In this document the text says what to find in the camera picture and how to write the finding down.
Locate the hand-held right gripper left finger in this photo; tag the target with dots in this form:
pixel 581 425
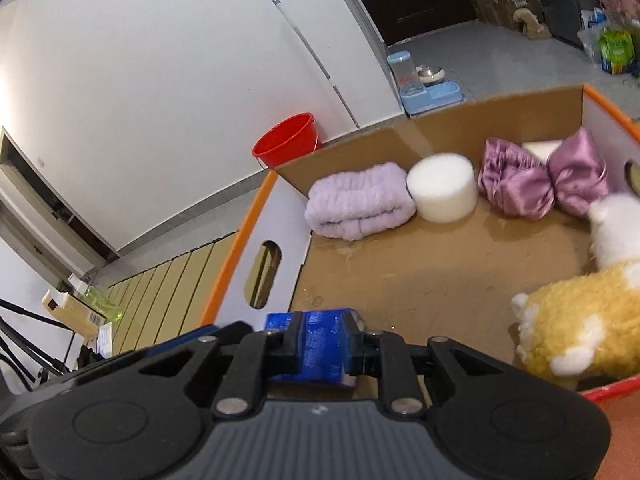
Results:
pixel 292 342

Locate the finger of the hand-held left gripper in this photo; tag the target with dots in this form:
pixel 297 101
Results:
pixel 175 342

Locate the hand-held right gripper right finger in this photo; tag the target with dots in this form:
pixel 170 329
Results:
pixel 356 347

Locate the blue tissue packet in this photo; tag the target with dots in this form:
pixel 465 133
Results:
pixel 325 345

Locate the orange cardboard box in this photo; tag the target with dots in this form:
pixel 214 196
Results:
pixel 425 270

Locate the lavender fluffy headband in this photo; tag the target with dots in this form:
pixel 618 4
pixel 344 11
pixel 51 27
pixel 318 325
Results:
pixel 360 205

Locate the white foam cylinder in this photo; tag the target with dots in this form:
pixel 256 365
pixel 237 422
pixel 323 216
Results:
pixel 442 187

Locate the yellow plush toy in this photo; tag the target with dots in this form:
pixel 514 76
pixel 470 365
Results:
pixel 575 320

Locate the purple satin hair bonnet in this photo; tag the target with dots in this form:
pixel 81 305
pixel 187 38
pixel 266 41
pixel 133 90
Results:
pixel 520 185

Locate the pale fluffy plush toy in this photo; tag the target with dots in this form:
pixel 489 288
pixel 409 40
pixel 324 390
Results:
pixel 617 232

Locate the white paper sheet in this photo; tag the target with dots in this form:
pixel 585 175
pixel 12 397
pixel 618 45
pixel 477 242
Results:
pixel 104 337

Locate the green spray bottle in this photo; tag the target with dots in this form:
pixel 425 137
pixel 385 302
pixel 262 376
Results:
pixel 102 302

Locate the black cloth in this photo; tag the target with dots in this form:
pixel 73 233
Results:
pixel 90 355

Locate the red plastic bucket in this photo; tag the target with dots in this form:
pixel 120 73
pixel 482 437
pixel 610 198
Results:
pixel 287 142

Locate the blue pet water feeder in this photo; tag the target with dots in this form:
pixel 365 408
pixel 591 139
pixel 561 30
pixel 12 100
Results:
pixel 425 95

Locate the steel pet bowl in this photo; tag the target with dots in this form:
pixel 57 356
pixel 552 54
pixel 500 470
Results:
pixel 431 75

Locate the white mop pole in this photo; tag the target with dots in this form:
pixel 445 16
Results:
pixel 315 60

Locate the tan cat scratcher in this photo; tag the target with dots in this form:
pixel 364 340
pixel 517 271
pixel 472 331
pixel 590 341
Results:
pixel 532 24

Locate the stacked brown cardboard boxes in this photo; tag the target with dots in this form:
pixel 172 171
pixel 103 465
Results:
pixel 500 0

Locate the green packet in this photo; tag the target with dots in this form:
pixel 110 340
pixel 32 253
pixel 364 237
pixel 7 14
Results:
pixel 616 52

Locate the blue and white bag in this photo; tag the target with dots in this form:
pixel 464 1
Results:
pixel 594 20

